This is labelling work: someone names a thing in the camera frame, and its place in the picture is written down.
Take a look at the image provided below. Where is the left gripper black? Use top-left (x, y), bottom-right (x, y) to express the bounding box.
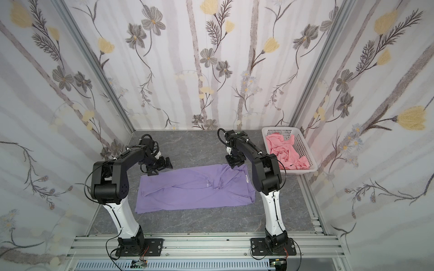
top-left (141, 156), bottom-right (174, 175)

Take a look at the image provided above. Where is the aluminium front rail frame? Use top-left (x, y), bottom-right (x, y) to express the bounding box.
top-left (66, 231), bottom-right (351, 271)

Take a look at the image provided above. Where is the small circuit board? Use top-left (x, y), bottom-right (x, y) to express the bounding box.
top-left (130, 260), bottom-right (148, 269)
top-left (269, 258), bottom-right (287, 271)

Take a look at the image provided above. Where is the pink t-shirt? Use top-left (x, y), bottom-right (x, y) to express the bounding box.
top-left (266, 133), bottom-right (310, 170)

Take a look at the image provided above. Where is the white ventilation grille strip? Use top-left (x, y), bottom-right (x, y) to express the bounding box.
top-left (73, 259), bottom-right (274, 271)

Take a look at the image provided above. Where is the small circuit board left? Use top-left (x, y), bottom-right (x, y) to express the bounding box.
top-left (130, 260), bottom-right (148, 269)

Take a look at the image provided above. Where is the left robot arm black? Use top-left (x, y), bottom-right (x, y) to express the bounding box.
top-left (89, 134), bottom-right (173, 257)

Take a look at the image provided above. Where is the small circuit board right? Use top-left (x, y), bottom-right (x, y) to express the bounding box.
top-left (269, 258), bottom-right (287, 271)

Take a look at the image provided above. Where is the white plastic laundry basket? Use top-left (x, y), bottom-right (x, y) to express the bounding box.
top-left (262, 126), bottom-right (318, 175)

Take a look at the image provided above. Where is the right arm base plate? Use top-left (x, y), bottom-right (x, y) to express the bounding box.
top-left (250, 238), bottom-right (297, 256)

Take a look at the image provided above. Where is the purple t-shirt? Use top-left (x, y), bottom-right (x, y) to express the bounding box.
top-left (134, 164), bottom-right (256, 214)

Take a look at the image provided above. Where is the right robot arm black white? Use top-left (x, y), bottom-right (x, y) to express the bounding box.
top-left (217, 128), bottom-right (289, 253)

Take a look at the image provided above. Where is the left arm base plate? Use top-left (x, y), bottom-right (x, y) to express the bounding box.
top-left (115, 238), bottom-right (164, 257)

